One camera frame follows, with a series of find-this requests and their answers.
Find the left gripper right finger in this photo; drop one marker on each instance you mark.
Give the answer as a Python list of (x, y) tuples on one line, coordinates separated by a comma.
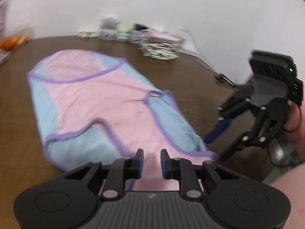
[(227, 199)]

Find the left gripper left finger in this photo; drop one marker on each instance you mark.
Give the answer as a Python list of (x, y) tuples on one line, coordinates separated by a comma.
[(74, 199)]

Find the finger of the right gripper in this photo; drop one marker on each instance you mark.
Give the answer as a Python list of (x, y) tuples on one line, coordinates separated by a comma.
[(255, 137), (235, 105)]

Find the pink blue purple garment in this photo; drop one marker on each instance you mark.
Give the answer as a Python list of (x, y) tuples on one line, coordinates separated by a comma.
[(89, 106)]

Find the person right forearm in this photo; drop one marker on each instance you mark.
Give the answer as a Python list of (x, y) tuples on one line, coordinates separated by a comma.
[(292, 184)]

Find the folded floral clothes stack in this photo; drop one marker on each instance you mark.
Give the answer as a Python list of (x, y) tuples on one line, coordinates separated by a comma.
[(160, 45)]

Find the person right hand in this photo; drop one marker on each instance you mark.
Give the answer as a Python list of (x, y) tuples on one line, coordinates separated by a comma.
[(295, 123)]

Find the green tissue packs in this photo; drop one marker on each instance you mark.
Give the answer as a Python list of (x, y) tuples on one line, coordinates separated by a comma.
[(123, 35)]

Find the white astronaut robot figure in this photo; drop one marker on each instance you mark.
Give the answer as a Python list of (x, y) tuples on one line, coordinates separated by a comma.
[(109, 26)]

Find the white power strip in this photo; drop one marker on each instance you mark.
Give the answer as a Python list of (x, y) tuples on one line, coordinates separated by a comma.
[(88, 34)]

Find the clear box orange snacks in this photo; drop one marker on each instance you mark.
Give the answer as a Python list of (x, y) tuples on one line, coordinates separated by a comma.
[(17, 37)]

